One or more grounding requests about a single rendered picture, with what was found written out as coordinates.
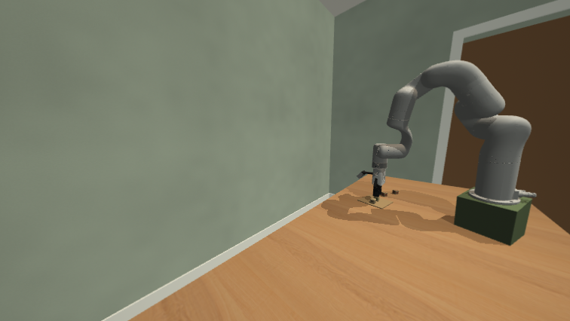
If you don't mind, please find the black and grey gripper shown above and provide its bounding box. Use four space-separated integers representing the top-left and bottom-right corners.
372 167 387 197

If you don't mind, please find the tan flat mat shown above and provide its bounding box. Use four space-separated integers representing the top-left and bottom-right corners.
358 194 393 209

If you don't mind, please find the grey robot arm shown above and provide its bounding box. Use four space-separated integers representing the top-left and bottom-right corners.
372 60 537 205

